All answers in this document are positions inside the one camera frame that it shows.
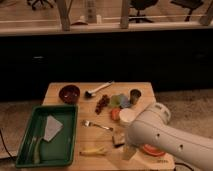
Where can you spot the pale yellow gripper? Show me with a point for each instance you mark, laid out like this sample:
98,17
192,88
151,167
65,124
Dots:
129,152

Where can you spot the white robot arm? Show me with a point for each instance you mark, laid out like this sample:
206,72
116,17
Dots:
151,127

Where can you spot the orange bowl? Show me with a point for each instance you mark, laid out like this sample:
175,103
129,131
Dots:
153,151

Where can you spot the yellow banana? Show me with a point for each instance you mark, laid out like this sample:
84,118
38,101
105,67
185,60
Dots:
94,151

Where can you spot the purple bowl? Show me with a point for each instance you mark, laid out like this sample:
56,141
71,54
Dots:
69,94

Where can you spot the dark sponge block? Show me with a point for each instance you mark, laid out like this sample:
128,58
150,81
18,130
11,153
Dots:
118,139

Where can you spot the wooden table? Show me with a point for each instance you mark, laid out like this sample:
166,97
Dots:
95,137

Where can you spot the white cup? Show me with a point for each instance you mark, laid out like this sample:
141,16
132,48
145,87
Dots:
126,116

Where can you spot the orange carrot toy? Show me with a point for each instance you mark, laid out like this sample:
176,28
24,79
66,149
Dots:
115,114

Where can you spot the silver fork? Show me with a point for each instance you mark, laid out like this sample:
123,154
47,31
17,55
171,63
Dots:
89,124

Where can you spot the dark red grapes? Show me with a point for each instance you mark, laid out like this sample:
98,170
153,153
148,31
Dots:
103,102

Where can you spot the dark metal cup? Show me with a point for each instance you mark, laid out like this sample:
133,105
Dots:
135,94

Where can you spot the grey cloth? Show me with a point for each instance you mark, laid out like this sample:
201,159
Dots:
52,128

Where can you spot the green plastic tray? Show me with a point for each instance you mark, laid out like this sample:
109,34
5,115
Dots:
57,152

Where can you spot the green handled utensil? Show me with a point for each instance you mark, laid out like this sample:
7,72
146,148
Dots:
36,154

